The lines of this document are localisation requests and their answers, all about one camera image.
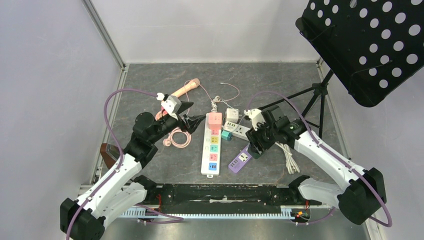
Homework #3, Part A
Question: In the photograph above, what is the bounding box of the teal usb charger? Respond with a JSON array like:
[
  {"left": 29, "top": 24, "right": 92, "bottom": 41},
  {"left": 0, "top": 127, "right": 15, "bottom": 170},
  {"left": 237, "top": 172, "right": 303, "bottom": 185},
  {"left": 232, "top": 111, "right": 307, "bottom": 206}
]
[{"left": 221, "top": 130, "right": 233, "bottom": 141}]

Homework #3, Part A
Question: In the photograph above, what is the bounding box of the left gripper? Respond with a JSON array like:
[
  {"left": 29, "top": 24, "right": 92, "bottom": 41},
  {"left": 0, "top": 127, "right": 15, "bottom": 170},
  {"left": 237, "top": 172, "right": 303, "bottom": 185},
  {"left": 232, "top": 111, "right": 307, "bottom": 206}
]
[{"left": 149, "top": 101, "right": 206, "bottom": 144}]

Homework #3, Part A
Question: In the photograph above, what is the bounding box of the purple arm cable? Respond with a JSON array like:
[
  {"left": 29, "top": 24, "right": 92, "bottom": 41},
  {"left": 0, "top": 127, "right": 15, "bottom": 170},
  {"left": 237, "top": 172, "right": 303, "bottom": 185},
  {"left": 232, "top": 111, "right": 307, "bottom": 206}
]
[
  {"left": 65, "top": 88, "right": 160, "bottom": 240},
  {"left": 245, "top": 90, "right": 393, "bottom": 229}
]

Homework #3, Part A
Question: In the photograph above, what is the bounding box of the white usb power strip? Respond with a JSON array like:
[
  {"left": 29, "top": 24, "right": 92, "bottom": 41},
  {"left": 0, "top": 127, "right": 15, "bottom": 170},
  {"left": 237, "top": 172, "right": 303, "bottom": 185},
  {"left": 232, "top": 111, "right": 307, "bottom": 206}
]
[{"left": 223, "top": 121, "right": 250, "bottom": 141}]

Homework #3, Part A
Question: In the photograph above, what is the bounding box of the white cube adapter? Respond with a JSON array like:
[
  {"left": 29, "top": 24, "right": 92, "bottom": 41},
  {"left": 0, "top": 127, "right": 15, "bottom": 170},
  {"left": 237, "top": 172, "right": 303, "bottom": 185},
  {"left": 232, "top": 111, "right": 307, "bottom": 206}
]
[{"left": 225, "top": 108, "right": 240, "bottom": 124}]

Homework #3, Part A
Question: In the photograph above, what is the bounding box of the mint green usb cable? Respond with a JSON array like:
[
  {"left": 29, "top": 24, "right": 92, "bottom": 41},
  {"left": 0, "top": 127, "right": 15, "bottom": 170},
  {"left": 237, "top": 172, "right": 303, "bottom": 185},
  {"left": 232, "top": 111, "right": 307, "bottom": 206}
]
[{"left": 221, "top": 97, "right": 248, "bottom": 133}]

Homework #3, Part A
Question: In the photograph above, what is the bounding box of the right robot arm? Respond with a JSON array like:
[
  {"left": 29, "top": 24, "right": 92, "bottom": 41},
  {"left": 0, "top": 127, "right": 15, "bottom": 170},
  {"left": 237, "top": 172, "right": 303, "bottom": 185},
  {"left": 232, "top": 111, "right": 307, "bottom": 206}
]
[{"left": 244, "top": 105, "right": 387, "bottom": 225}]

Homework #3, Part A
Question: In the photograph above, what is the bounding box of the white multicolour power strip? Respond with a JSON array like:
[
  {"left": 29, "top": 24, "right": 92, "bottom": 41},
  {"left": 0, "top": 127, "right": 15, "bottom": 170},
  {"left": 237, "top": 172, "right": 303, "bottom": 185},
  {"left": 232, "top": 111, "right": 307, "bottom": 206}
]
[{"left": 200, "top": 113, "right": 222, "bottom": 178}]

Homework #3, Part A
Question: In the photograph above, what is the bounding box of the pink coiled hub cable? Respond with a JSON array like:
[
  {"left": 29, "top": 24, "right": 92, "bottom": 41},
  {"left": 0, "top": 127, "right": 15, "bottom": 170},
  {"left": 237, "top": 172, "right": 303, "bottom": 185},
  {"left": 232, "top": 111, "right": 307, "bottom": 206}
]
[{"left": 162, "top": 127, "right": 193, "bottom": 149}]

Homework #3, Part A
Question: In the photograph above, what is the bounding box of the purple power strip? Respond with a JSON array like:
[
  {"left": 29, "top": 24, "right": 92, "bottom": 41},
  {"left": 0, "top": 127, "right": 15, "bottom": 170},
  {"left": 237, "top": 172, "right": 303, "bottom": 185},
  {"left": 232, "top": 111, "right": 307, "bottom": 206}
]
[{"left": 228, "top": 144, "right": 253, "bottom": 173}]

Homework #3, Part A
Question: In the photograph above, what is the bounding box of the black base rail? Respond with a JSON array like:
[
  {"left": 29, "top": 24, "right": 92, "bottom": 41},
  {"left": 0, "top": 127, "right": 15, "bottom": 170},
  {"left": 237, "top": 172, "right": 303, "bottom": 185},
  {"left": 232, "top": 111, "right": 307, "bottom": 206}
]
[{"left": 142, "top": 183, "right": 322, "bottom": 214}]

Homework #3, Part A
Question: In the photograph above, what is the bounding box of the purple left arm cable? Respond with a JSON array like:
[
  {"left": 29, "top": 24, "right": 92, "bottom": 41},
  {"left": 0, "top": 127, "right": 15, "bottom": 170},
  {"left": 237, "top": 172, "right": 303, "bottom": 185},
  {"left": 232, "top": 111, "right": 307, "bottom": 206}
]
[{"left": 65, "top": 88, "right": 160, "bottom": 240}]

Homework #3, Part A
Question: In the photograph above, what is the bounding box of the brown wooden metronome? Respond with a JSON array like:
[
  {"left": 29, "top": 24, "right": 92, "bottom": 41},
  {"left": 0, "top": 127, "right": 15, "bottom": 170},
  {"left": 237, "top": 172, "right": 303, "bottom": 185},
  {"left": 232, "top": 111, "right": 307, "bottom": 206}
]
[{"left": 99, "top": 143, "right": 120, "bottom": 170}]

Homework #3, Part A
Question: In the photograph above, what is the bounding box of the pink cube socket adapter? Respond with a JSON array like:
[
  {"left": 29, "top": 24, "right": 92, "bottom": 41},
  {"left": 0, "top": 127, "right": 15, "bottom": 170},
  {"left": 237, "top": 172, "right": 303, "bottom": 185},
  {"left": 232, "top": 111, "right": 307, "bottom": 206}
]
[{"left": 207, "top": 112, "right": 222, "bottom": 131}]

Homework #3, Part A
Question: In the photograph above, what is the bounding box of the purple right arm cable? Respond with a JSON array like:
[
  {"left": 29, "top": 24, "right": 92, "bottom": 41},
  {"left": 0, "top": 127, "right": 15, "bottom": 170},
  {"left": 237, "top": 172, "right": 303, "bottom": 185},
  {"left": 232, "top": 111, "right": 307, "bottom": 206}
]
[{"left": 245, "top": 90, "right": 393, "bottom": 229}]

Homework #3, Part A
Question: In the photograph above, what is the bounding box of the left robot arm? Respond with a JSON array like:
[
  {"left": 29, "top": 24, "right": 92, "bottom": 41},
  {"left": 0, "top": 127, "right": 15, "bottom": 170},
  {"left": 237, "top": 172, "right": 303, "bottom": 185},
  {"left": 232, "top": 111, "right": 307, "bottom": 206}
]
[{"left": 60, "top": 101, "right": 206, "bottom": 240}]

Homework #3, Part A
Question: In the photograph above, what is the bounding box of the thin pink usb cable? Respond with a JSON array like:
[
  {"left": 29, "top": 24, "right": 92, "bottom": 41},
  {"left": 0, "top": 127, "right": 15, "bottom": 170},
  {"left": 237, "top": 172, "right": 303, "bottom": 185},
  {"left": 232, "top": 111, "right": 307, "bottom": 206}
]
[{"left": 183, "top": 81, "right": 241, "bottom": 115}]

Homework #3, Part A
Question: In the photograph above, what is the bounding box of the round pink socket hub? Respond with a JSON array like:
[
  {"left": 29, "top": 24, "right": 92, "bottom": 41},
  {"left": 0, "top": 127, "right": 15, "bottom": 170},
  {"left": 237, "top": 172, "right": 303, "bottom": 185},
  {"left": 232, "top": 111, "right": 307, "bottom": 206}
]
[{"left": 155, "top": 109, "right": 168, "bottom": 121}]

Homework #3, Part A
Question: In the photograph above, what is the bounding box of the black music stand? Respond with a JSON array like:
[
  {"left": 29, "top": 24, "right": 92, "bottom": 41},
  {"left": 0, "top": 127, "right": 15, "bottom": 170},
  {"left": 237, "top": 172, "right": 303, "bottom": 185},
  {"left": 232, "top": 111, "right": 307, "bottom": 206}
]
[{"left": 257, "top": 0, "right": 424, "bottom": 140}]

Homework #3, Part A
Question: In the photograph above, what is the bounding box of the white cable plug bundle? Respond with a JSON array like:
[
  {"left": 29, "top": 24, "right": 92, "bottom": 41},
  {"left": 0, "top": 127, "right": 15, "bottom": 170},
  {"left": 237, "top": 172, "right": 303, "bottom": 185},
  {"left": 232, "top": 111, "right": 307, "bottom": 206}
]
[{"left": 210, "top": 95, "right": 221, "bottom": 113}]

